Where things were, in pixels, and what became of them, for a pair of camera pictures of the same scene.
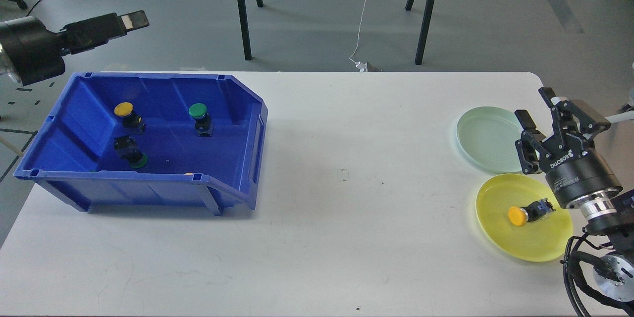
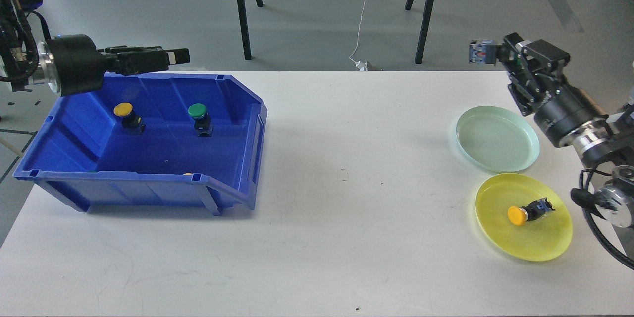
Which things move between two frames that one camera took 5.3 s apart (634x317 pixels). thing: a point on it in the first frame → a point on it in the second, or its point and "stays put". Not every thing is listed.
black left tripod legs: x=244 y=20 stays put
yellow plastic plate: x=541 y=240 stays put
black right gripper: x=578 y=171 → x=565 y=108
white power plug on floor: x=363 y=67 stays put
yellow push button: x=520 y=216 stays put
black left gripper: x=32 y=51 → x=80 y=68
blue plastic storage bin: x=117 y=139 stays put
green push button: x=127 y=148 → x=482 y=51
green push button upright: x=203 y=124 stays put
